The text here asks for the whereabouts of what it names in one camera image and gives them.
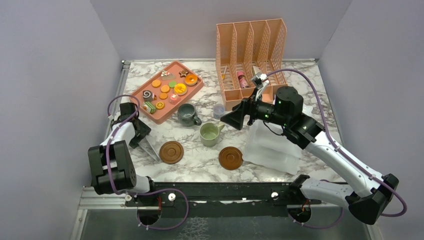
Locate yellow frosted donut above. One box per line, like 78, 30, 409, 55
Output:
173, 83, 188, 96

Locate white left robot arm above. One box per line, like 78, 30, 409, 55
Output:
87, 101, 157, 206

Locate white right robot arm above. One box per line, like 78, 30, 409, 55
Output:
220, 86, 399, 225

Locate green layered cake slice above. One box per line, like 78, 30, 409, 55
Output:
142, 101, 157, 114

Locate light green ceramic mug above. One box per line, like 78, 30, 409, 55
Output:
199, 122, 225, 147

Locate yellow flower cookie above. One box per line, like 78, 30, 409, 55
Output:
155, 101, 165, 110

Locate pink bottle in organizer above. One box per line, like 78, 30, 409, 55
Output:
236, 70, 250, 89

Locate pink dessert tray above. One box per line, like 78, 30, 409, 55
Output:
130, 61, 204, 125

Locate white tiered dessert stand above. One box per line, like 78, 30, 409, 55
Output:
242, 120, 302, 175

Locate orange round biscuit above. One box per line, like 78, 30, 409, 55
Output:
151, 79, 162, 88

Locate right brown wooden coaster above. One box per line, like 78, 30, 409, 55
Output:
218, 146, 243, 171

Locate brown wooden coaster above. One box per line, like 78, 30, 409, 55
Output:
218, 146, 243, 171
159, 141, 184, 165

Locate pink snowball cake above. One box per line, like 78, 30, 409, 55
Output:
169, 94, 181, 105

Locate dark blue-green ceramic mug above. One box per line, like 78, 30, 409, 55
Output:
177, 103, 202, 127

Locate green macaron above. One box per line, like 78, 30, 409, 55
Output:
168, 81, 177, 89

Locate left brown wooden coaster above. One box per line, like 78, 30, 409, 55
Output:
159, 141, 184, 165

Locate orange glazed donut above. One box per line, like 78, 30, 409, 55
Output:
184, 73, 198, 86

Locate pink mesh file organizer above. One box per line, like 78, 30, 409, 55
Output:
215, 18, 287, 111

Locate brown star cookie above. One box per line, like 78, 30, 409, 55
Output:
179, 69, 189, 78

